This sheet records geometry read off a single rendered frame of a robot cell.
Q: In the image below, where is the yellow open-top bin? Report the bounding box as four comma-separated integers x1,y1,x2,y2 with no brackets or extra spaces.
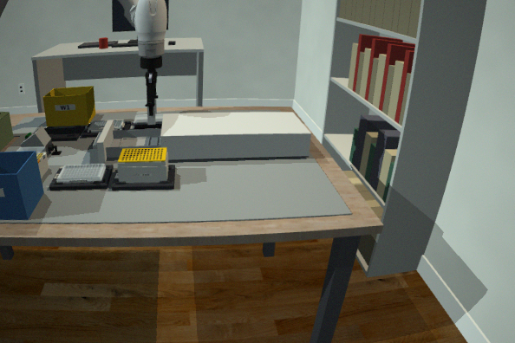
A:
43,86,95,126

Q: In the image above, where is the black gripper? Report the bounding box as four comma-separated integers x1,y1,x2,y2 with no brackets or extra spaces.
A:
140,57,162,125

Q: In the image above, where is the large grey bench mat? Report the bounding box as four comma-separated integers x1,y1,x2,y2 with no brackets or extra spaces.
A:
0,136,352,223

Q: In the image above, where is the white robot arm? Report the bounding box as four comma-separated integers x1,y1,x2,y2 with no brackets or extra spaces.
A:
118,0,167,58

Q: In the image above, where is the blue open-top bin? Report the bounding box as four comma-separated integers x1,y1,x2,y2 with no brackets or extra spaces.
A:
0,151,44,220

